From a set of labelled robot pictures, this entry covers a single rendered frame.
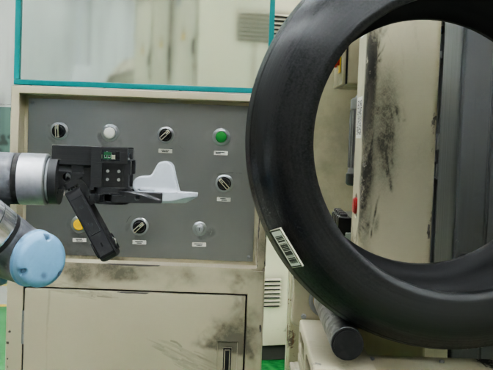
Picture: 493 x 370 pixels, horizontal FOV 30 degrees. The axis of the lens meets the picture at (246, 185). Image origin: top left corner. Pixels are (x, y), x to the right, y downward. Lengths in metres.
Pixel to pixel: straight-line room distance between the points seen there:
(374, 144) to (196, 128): 0.50
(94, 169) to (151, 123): 0.70
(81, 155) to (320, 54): 0.37
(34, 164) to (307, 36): 0.42
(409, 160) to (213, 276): 0.55
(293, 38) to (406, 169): 0.47
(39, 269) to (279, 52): 0.43
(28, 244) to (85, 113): 0.83
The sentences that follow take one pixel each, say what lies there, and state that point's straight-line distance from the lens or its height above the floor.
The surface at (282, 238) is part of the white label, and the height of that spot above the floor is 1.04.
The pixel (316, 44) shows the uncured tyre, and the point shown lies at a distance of 1.22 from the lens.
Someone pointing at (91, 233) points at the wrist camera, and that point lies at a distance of 1.33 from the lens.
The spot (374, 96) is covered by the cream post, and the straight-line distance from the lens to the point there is 1.63.
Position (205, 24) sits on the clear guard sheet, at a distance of 1.98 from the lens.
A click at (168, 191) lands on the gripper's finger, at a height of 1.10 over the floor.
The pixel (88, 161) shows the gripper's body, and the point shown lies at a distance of 1.33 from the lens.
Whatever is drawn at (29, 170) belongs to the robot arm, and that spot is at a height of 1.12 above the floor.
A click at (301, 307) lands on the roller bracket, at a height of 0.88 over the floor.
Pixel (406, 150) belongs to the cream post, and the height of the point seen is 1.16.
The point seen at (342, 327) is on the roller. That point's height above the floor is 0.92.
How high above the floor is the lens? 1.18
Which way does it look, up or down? 3 degrees down
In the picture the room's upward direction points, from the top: 2 degrees clockwise
